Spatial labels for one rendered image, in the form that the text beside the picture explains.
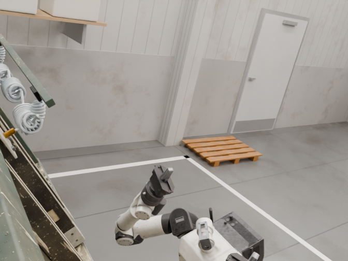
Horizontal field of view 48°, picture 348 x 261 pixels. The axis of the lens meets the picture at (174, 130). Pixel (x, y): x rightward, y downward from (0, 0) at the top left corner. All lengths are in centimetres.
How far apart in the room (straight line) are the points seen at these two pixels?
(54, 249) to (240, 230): 75
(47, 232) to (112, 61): 393
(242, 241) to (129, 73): 390
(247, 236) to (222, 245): 11
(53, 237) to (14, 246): 76
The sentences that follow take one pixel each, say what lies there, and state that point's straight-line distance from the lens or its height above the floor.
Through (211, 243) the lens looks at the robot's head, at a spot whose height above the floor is 142.
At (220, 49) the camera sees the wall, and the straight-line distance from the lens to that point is 619.
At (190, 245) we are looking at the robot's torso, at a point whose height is 132.
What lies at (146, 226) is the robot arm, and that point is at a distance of 182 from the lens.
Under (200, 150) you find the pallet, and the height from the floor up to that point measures 10.
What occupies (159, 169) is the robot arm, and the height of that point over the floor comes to 160.
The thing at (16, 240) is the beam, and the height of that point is 193.
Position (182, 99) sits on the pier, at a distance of 565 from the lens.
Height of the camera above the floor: 229
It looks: 21 degrees down
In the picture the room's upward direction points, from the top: 13 degrees clockwise
